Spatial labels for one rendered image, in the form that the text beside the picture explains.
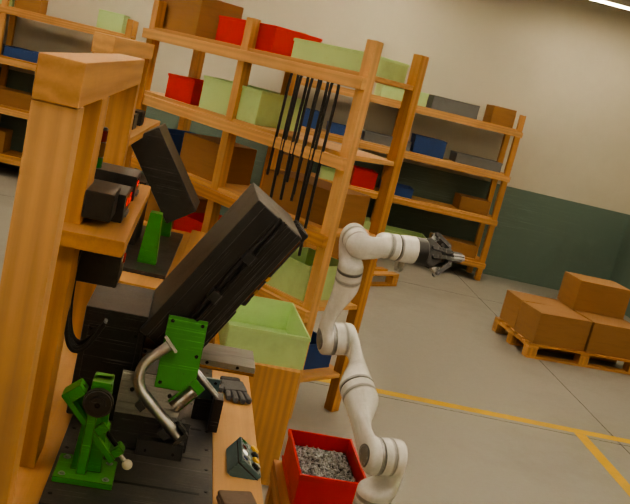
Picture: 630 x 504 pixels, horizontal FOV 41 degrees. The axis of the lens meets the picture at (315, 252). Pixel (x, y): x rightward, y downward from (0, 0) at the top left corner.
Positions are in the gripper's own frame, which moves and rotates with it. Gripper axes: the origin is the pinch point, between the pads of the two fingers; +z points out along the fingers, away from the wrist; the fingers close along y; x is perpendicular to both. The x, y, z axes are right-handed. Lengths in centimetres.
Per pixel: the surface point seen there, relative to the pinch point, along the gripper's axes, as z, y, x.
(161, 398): -67, -39, 52
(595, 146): 635, 417, 635
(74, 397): -95, -43, 29
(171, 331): -67, -20, 45
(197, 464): -56, -57, 48
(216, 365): -50, -27, 56
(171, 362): -66, -29, 47
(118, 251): -92, -11, 4
